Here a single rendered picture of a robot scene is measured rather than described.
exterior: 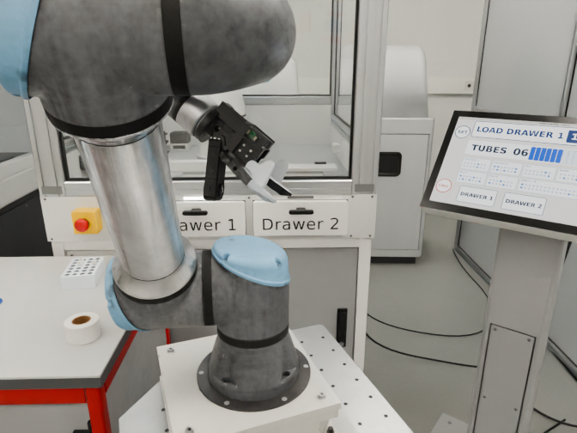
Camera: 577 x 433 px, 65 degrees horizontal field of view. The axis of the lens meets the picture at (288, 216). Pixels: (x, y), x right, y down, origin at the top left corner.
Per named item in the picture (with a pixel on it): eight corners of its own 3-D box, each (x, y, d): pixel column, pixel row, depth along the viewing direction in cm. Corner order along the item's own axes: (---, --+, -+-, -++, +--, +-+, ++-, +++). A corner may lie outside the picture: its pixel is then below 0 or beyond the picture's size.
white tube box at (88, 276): (95, 288, 121) (94, 275, 120) (62, 290, 120) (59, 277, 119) (105, 268, 133) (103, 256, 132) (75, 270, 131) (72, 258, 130)
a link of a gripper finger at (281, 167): (306, 177, 90) (271, 152, 85) (287, 200, 91) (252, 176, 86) (301, 171, 92) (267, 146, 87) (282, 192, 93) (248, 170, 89)
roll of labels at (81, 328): (66, 348, 95) (63, 332, 94) (66, 332, 101) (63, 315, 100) (102, 340, 98) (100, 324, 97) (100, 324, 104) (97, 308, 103)
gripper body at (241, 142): (269, 143, 79) (217, 98, 79) (239, 180, 81) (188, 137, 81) (278, 144, 86) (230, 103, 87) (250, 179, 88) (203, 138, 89)
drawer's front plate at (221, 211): (245, 236, 141) (244, 202, 138) (150, 237, 140) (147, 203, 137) (245, 234, 143) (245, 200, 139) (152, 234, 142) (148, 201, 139)
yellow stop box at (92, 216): (97, 234, 136) (94, 212, 134) (72, 235, 136) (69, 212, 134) (103, 228, 141) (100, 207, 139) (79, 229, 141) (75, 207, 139)
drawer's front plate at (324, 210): (347, 234, 142) (348, 201, 139) (253, 235, 141) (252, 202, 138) (346, 233, 144) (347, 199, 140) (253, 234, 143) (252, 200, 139)
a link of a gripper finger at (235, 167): (245, 175, 76) (224, 149, 81) (240, 182, 76) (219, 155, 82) (264, 185, 79) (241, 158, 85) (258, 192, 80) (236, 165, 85)
